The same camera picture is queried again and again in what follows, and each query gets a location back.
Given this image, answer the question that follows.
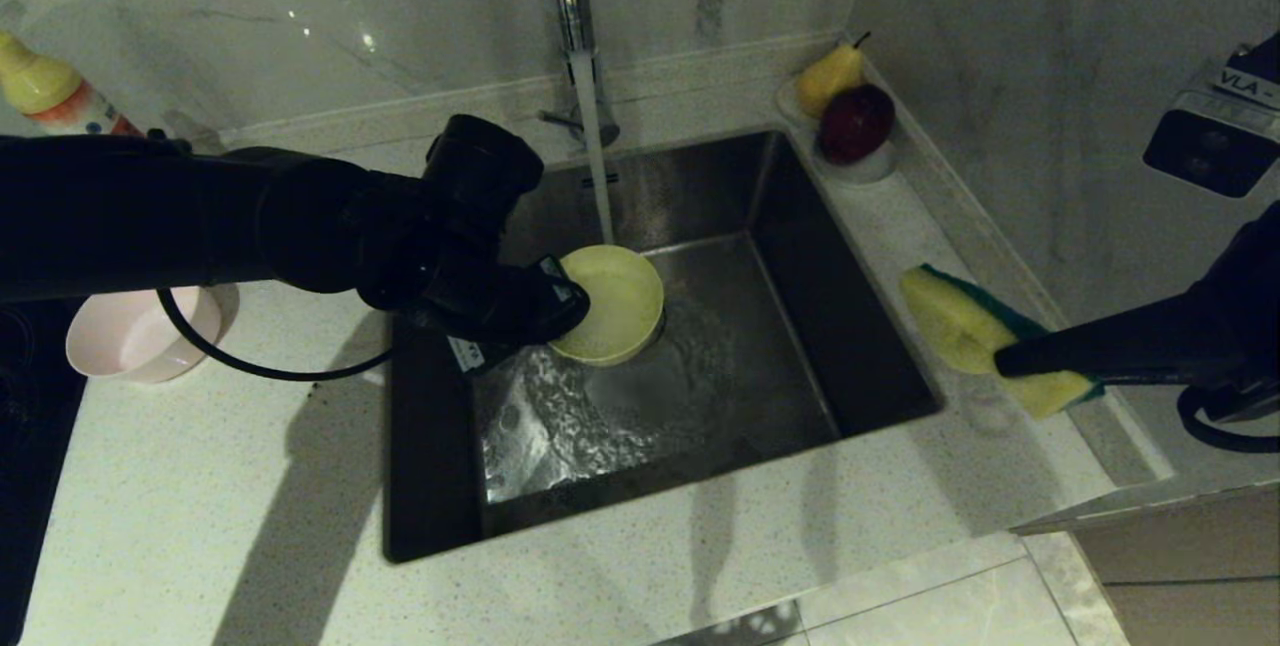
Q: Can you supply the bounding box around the beige wooden cabinet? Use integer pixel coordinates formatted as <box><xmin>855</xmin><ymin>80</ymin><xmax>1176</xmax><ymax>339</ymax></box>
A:
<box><xmin>1015</xmin><ymin>481</ymin><xmax>1280</xmax><ymax>646</ymax></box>

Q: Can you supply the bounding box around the dark red apple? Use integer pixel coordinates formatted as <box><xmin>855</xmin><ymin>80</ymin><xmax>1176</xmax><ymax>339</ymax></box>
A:
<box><xmin>818</xmin><ymin>83</ymin><xmax>898</xmax><ymax>167</ymax></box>

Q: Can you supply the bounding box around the stainless steel sink basin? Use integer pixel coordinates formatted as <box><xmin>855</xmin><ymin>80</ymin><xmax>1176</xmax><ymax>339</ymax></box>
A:
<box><xmin>382</xmin><ymin>131</ymin><xmax>944</xmax><ymax>565</ymax></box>

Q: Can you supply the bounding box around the black induction cooktop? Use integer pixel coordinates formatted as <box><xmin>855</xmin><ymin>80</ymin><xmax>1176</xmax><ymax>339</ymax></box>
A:
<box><xmin>0</xmin><ymin>298</ymin><xmax>89</xmax><ymax>646</ymax></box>

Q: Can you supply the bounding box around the orange label dish soap bottle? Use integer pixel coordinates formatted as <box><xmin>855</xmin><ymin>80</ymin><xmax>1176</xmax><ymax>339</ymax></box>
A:
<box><xmin>0</xmin><ymin>31</ymin><xmax>143</xmax><ymax>139</ymax></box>

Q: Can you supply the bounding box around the pink plastic bowl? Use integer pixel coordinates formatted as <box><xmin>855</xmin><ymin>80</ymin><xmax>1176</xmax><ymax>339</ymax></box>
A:
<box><xmin>66</xmin><ymin>286</ymin><xmax>225</xmax><ymax>385</ymax></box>

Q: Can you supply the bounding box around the running water stream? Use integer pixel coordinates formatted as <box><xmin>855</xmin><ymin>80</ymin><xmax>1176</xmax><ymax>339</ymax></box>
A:
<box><xmin>570</xmin><ymin>51</ymin><xmax>621</xmax><ymax>247</ymax></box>

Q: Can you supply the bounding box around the small white dish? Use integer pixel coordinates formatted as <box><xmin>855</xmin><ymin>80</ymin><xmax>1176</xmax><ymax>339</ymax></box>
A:
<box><xmin>776</xmin><ymin>76</ymin><xmax>899</xmax><ymax>185</ymax></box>

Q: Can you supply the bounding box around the yellow plastic bowl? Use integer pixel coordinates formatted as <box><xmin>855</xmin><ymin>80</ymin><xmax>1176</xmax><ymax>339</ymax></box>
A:
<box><xmin>548</xmin><ymin>244</ymin><xmax>666</xmax><ymax>369</ymax></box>

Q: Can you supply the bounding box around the yellow pear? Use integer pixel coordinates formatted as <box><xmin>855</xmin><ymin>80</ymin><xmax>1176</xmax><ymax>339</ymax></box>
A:
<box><xmin>796</xmin><ymin>30</ymin><xmax>873</xmax><ymax>119</ymax></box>

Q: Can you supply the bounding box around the green and yellow sponge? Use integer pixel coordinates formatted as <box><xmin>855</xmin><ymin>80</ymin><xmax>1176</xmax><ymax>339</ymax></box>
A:
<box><xmin>899</xmin><ymin>263</ymin><xmax>1107</xmax><ymax>421</ymax></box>

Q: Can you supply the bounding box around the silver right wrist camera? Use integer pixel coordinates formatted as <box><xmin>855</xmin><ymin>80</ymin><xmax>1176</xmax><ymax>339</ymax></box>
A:
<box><xmin>1143</xmin><ymin>31</ymin><xmax>1280</xmax><ymax>200</ymax></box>

